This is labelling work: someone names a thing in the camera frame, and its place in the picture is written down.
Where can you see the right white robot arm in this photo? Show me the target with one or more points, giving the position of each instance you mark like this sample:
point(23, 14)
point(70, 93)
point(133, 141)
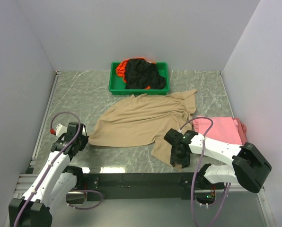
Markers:
point(241, 164)

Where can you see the dark pink folded t shirt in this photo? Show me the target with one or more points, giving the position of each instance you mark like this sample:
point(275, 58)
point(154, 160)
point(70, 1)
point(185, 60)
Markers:
point(242, 130)

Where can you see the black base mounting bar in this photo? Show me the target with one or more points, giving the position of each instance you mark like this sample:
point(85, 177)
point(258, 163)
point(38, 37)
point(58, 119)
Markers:
point(139, 185)

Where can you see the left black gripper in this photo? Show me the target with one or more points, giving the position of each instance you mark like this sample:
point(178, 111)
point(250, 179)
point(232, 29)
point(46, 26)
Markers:
point(84, 140)

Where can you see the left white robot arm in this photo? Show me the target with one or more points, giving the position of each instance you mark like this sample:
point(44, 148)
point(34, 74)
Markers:
point(36, 206)

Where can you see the light pink folded t shirt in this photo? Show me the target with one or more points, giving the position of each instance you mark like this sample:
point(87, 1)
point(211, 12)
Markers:
point(224, 129)

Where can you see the beige t shirt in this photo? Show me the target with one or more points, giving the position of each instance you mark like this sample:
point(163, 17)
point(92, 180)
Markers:
point(144, 119)

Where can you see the orange t shirt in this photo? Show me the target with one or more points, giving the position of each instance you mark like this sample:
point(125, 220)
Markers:
point(120, 69)

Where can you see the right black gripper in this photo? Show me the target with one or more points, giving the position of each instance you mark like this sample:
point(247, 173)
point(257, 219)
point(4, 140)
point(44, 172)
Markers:
point(185, 161)

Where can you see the green plastic bin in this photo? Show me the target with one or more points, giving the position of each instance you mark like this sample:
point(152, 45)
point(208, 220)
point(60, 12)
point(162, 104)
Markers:
point(117, 85)

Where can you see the black t shirt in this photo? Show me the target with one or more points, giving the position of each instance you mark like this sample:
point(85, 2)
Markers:
point(156, 81)

